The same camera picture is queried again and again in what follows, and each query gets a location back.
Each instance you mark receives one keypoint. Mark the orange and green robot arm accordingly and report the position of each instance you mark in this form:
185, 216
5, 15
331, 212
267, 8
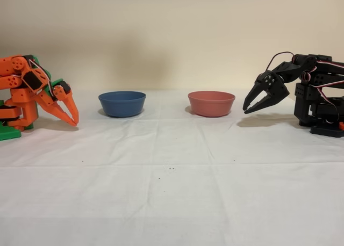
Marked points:
18, 95

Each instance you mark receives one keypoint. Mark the white tablecloth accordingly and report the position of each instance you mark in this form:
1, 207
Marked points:
172, 189

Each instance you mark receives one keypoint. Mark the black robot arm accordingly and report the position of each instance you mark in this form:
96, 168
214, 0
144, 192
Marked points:
319, 103

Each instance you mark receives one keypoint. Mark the blue bowl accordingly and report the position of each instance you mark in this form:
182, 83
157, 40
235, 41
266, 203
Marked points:
122, 103

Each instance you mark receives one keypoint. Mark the red bowl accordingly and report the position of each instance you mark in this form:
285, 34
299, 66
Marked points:
212, 103

